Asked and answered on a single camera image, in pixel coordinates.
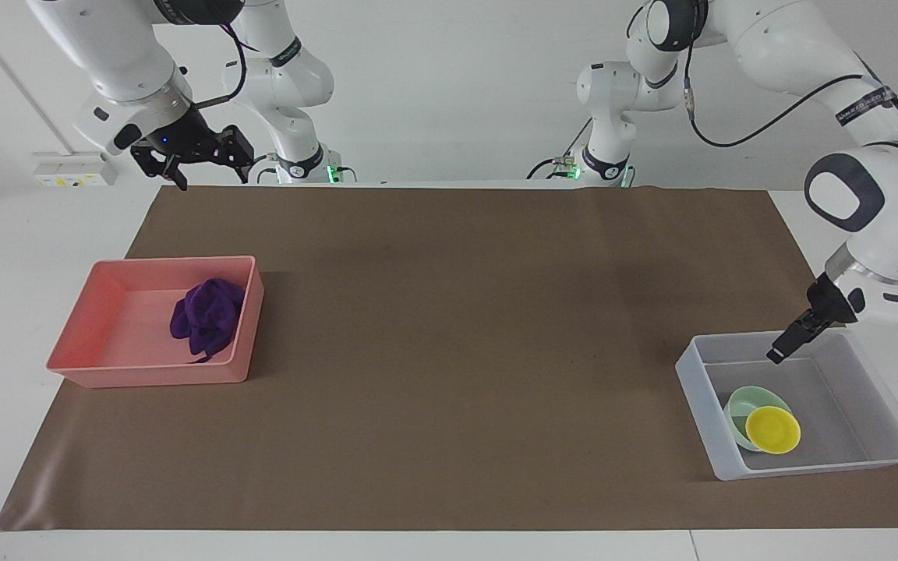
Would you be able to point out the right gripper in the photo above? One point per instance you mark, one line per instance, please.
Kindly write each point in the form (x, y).
(182, 134)

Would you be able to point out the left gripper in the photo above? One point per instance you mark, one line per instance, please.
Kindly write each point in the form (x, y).
(827, 300)

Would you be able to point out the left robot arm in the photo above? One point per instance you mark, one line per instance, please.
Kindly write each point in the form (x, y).
(878, 195)

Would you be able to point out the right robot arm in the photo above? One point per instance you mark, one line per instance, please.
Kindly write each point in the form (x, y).
(125, 47)

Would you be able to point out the translucent grey plastic bin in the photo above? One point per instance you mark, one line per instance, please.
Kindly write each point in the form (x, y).
(846, 421)

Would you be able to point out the yellow plate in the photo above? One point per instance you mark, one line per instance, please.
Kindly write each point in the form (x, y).
(773, 430)

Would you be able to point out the light green bowl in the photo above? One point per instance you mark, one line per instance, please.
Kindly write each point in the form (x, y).
(739, 413)

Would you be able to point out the purple cloth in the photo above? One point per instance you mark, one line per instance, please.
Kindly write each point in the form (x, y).
(207, 315)

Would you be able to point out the pink plastic bin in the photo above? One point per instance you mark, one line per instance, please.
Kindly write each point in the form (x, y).
(118, 343)

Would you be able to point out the white wall socket strip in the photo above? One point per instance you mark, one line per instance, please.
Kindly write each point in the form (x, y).
(75, 170)

